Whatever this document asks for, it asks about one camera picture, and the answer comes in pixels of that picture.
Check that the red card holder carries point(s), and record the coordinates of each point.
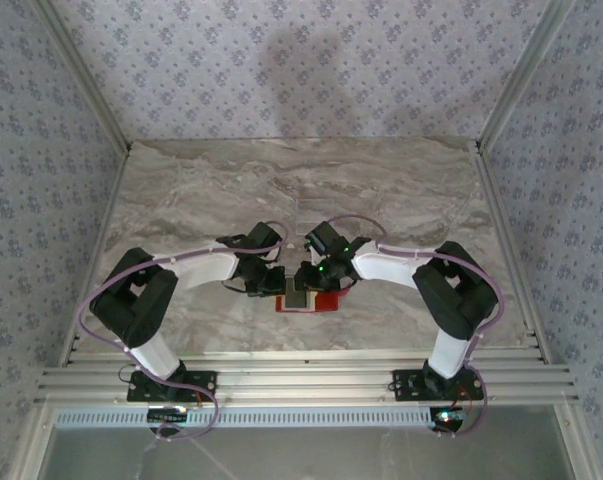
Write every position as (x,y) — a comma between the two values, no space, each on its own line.
(326,302)

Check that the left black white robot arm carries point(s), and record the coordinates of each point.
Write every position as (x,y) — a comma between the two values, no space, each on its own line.
(201,270)

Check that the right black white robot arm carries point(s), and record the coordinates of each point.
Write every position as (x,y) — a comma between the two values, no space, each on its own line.
(391,267)

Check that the left black controller board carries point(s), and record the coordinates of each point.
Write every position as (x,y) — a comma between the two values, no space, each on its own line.
(168,415)

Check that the black controller board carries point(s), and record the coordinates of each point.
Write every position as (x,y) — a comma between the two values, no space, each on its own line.
(448,417)
(168,415)

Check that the right black controller board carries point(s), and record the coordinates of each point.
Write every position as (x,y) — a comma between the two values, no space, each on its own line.
(448,417)

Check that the aluminium mounting rail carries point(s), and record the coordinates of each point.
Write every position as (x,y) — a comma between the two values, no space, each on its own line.
(306,380)

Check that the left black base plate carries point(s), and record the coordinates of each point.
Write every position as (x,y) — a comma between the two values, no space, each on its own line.
(206,382)

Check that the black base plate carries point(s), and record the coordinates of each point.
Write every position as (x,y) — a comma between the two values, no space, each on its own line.
(406,385)
(206,382)

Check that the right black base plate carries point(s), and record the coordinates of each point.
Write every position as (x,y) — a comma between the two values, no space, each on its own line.
(406,385)

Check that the aluminium side rail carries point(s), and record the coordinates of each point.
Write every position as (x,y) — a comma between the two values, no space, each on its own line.
(496,200)
(103,225)

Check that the aluminium corner post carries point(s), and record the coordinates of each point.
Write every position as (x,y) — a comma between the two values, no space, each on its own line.
(521,75)
(88,75)

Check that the aluminium frame bar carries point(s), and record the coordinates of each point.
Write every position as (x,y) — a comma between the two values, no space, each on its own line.
(33,440)
(578,440)

